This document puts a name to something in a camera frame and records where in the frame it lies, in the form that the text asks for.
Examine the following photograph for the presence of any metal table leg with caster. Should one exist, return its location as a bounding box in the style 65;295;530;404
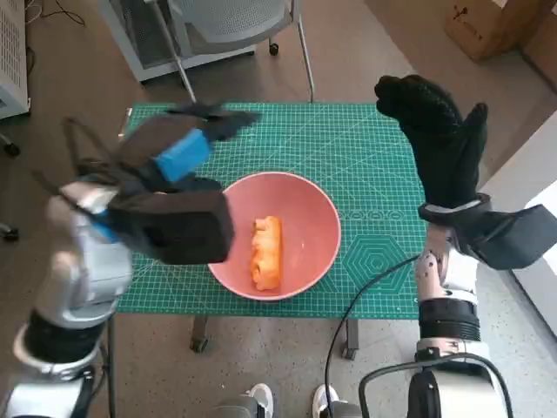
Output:
190;315;209;353
341;319;360;361

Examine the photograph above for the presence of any long orange toy bread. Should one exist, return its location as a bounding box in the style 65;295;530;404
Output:
248;215;285;292

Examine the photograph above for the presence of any thin black cable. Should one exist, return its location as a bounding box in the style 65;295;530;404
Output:
98;316;117;418
32;158;127;206
325;255;419;418
63;117;123;175

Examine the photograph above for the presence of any white perforated appliance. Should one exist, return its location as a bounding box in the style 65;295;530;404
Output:
0;0;31;119

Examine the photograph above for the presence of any grey leg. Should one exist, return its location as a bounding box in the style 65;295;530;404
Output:
212;402;262;418

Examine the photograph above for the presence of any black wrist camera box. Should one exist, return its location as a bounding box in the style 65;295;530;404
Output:
465;204;557;271
111;176;236;266

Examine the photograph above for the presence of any white sneaker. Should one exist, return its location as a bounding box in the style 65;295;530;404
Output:
312;384;341;418
242;382;275;418

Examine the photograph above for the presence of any cardboard box with black print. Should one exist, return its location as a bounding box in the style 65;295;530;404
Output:
443;0;557;62

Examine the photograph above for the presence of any plain cardboard box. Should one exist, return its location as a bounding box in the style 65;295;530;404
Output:
521;21;557;95

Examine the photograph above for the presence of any white furniture panel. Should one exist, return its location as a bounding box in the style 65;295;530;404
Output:
476;115;557;339

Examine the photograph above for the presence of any thick black cable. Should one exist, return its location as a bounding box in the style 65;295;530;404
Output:
359;352;513;418

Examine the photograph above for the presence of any grey mesh office chair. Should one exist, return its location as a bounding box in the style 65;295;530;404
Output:
158;0;315;104

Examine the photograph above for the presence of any chair base with black casters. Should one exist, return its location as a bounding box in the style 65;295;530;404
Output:
0;128;22;239

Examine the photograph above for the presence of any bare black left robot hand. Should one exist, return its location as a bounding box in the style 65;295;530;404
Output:
116;102;263;192

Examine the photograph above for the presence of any pink bowl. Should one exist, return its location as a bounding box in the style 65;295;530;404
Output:
207;172;342;300

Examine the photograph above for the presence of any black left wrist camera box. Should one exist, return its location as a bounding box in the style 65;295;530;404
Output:
111;176;236;266

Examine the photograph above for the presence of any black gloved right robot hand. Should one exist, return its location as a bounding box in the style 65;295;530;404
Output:
373;74;489;210

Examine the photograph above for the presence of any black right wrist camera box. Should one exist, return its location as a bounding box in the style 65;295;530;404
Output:
465;204;557;271

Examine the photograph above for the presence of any green cutting mat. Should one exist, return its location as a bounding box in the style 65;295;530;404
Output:
115;102;431;321

